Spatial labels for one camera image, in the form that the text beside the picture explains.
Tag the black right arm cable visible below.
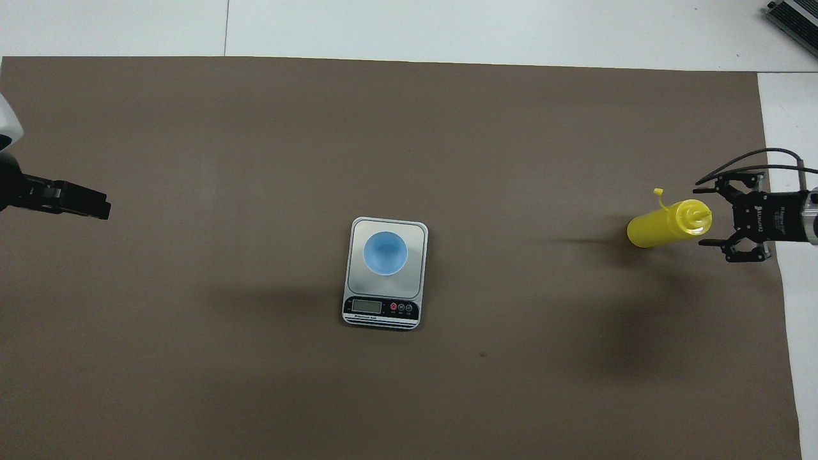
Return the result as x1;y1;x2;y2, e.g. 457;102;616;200
695;148;818;186

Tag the yellow squeeze bottle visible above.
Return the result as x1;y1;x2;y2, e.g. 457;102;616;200
626;188;713;249

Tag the brown table mat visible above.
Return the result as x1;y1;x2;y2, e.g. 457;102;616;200
0;56;803;460

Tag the silver ribbed metal device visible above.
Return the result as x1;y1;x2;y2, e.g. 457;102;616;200
766;0;818;59

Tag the light blue plastic cup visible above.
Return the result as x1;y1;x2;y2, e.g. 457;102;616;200
363;231;409;277

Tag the silver digital kitchen scale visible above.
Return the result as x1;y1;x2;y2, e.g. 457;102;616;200
341;217;429;331

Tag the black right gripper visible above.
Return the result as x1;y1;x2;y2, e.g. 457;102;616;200
693;171;808;264

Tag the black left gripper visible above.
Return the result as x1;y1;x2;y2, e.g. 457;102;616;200
0;153;113;222

